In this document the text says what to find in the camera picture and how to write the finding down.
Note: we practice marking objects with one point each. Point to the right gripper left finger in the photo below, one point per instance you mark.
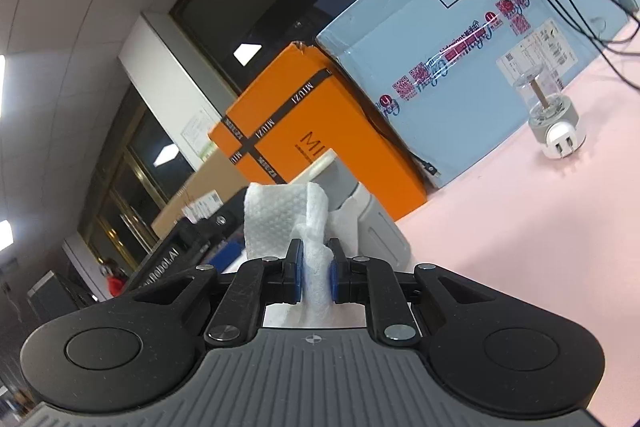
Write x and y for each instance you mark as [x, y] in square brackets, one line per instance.
[242, 297]

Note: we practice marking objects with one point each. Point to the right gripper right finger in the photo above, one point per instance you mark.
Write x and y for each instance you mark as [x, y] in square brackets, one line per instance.
[385, 294]

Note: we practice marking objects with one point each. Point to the grey white lidded container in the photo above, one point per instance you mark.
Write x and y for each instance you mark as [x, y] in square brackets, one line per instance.
[360, 211]

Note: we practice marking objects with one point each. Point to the white paper towel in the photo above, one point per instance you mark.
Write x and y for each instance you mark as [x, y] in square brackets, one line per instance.
[276, 214]

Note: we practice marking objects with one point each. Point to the brown cardboard box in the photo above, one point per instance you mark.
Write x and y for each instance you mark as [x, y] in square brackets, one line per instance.
[215, 182]

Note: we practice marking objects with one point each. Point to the orange MIUZI box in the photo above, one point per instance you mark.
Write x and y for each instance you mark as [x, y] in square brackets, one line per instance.
[300, 107]

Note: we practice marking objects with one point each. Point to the light blue cardboard box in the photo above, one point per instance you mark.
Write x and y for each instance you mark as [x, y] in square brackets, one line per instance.
[442, 71]

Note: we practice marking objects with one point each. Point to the clear plug-in night light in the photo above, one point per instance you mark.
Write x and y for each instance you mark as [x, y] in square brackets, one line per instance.
[552, 116]

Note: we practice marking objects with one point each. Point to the white wall notice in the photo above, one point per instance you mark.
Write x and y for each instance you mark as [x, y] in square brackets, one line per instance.
[196, 131]

